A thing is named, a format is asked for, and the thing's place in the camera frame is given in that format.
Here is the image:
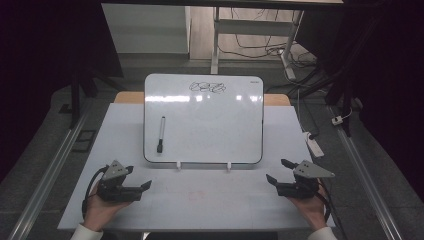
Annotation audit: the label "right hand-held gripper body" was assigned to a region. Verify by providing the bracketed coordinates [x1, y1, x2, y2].
[275, 159, 336, 201]

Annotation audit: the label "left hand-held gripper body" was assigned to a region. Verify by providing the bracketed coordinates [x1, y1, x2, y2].
[96, 159, 143, 203]

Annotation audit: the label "white marker with black cap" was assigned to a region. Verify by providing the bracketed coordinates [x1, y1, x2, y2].
[156, 115, 167, 155]

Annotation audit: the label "white whiteboard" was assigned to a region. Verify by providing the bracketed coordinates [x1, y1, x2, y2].
[142, 73, 265, 165]

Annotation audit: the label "person's left hand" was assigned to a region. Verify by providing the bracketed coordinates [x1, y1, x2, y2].
[82, 181, 133, 233]

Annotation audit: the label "person's right hand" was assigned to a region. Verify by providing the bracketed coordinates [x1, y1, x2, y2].
[287, 184, 330, 232]

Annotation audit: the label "white power strip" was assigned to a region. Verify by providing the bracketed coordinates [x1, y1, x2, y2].
[302, 131, 325, 159]

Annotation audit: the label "white table cover sheet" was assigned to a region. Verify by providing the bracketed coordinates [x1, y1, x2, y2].
[56, 102, 336, 233]

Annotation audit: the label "wooden board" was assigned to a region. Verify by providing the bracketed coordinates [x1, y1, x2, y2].
[113, 91, 292, 107]

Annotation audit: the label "black stand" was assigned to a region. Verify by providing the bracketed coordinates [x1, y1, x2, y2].
[67, 64, 125, 130]
[323, 64, 356, 138]

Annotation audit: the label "white cabinet panel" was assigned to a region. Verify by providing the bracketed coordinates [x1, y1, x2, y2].
[101, 3, 192, 55]

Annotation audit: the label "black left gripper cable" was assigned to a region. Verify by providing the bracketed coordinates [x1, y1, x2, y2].
[81, 165, 110, 220]

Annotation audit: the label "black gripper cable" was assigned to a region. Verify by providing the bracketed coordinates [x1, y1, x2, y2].
[315, 179, 348, 240]
[81, 165, 110, 220]

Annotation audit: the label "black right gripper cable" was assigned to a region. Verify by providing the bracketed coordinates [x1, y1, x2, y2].
[315, 179, 348, 240]

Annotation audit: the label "metal rail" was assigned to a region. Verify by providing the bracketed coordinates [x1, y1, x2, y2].
[327, 105, 405, 240]
[7, 108, 92, 240]

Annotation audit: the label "black floor cables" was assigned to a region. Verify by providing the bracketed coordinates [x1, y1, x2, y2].
[218, 7, 318, 69]

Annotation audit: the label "white desk frame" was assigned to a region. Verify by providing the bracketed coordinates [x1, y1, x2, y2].
[210, 6, 305, 81]

